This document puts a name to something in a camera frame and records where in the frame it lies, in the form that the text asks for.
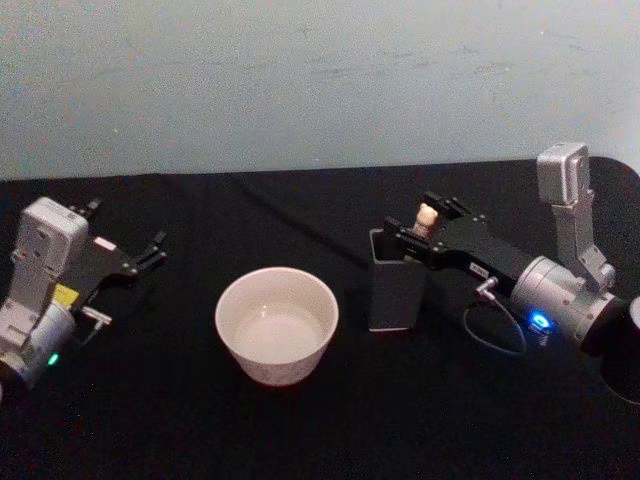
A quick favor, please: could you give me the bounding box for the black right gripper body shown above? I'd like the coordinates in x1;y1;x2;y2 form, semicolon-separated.
423;215;533;297

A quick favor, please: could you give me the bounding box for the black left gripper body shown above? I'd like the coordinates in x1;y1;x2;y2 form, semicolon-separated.
53;227;140;312

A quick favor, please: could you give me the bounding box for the small beige bear figure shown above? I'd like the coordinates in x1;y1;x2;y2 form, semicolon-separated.
413;202;442;240

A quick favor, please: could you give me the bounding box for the dark grey square holder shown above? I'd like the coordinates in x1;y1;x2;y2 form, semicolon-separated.
368;228;428;332

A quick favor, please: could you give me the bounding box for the white ceramic bowl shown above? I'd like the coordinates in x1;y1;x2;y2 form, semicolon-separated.
214;266;340;387

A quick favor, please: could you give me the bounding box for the black table cloth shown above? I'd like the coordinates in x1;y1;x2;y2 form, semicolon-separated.
0;157;640;480

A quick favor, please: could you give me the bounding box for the thin dark gripper cable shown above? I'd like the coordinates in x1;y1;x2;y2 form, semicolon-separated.
462;276;530;357
74;307;113;349

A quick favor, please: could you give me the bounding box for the plain pale wall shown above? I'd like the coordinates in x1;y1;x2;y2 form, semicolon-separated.
0;0;640;182

